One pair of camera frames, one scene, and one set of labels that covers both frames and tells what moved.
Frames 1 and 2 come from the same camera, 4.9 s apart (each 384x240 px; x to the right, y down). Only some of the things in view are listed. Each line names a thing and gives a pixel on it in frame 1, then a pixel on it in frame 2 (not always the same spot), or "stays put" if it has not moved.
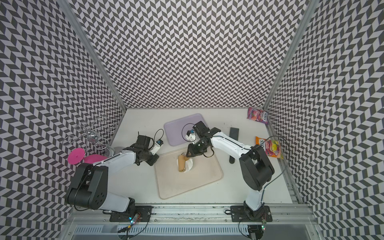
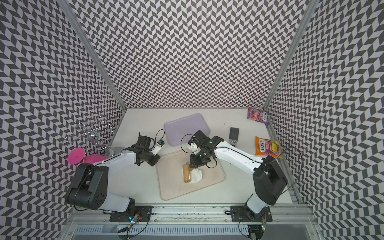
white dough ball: [188, 164] to [195, 175]
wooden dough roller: [182, 159] to [186, 170]
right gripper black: [192, 152] to [192, 159]
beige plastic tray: [171, 182] stays put
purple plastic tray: [176, 130] stays put
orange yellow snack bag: [273, 147] stays put
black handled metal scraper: [234, 133] stays put
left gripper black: [152, 162] stays put
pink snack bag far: [257, 115] stays put
